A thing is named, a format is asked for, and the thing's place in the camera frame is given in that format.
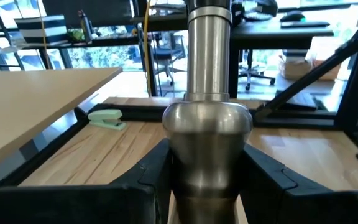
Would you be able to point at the black computer mouse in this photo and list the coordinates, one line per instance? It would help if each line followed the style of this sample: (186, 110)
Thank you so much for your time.
(292, 16)

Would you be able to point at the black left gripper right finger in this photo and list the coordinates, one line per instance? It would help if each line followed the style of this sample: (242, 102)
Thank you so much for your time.
(291, 205)

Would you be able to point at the mint green stapler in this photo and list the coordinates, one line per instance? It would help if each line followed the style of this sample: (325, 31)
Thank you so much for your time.
(106, 119)

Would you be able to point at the black office chair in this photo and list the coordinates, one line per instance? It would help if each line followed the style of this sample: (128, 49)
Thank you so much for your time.
(166, 56)
(256, 74)

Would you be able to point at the black white striped box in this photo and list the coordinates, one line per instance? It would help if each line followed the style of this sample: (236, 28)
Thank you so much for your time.
(42, 29)

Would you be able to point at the black aluminium table frame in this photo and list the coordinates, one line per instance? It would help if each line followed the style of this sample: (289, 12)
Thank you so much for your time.
(135, 112)

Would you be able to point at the black office desk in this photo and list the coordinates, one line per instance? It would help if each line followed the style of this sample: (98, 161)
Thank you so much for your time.
(275, 32)

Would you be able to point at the black shelf table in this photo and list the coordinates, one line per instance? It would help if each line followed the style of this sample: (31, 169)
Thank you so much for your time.
(104, 40)

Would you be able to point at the tan wooden desk top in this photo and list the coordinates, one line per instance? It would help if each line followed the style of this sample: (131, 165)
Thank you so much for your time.
(26, 109)

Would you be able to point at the dark drinking bottle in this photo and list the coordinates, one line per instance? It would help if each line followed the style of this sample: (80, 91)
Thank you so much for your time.
(85, 26)

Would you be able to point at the green leafy object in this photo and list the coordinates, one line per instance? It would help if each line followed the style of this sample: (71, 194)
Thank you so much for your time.
(75, 35)

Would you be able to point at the silver metal lamp base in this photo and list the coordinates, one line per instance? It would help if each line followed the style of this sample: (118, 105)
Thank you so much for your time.
(208, 140)

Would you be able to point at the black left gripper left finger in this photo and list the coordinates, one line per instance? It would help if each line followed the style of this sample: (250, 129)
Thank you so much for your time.
(73, 202)

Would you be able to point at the brown cardboard box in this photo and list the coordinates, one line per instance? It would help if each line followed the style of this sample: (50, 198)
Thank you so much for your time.
(294, 70)

